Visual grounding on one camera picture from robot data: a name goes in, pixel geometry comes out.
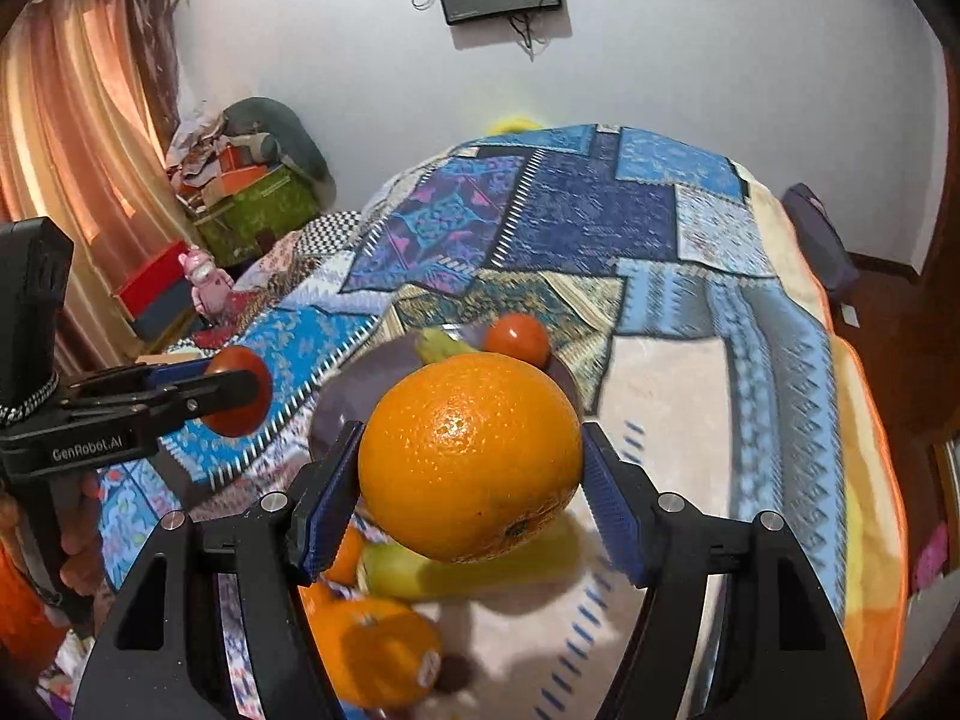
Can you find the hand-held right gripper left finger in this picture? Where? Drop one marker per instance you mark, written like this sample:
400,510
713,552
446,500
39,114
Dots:
330,499

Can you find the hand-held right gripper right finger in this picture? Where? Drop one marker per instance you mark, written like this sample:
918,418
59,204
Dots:
611,510

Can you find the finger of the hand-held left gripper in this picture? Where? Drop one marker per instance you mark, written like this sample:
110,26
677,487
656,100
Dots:
217,394
180,375

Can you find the red tomato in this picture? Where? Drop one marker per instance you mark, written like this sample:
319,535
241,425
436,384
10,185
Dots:
517,337
244,361

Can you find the large orange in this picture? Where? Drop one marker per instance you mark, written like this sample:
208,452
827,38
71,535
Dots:
465,457

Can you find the person's left hand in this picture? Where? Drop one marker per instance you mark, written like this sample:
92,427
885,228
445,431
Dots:
79,517

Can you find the small orange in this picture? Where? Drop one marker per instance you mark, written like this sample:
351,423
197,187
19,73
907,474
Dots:
346,551

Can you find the pink toy figure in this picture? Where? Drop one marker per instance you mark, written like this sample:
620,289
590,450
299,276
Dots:
206,285

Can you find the red box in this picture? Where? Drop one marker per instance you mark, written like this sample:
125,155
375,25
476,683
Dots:
154,281

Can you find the yellow-green banana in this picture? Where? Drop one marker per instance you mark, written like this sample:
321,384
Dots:
397,574

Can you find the patchwork blanket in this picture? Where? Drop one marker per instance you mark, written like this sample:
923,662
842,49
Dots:
675,390

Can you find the floral pink cloth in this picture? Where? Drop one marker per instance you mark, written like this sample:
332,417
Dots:
277,262

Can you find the orange with sticker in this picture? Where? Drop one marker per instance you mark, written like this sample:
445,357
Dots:
379,652

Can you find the orange curtain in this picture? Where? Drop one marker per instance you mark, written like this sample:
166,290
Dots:
67,127

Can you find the green box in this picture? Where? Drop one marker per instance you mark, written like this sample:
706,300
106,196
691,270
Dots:
262,210

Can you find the green banana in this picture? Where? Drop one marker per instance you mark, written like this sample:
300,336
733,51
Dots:
442,347

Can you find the checkered cloth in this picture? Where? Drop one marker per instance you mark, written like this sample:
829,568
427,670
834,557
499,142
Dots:
330,229

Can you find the orange box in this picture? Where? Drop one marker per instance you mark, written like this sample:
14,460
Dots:
238,176

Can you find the dark round object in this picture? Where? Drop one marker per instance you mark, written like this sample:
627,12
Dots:
454,673

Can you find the grey cushion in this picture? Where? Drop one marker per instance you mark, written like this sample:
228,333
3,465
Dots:
289,131

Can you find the orange cloth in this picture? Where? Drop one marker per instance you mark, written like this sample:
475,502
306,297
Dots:
22,607

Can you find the pink object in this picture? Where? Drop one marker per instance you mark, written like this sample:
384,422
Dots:
930,559

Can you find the purple bag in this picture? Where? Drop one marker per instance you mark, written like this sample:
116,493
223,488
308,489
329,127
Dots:
821,240

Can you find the yellow object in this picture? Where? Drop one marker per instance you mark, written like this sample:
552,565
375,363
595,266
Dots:
514,124

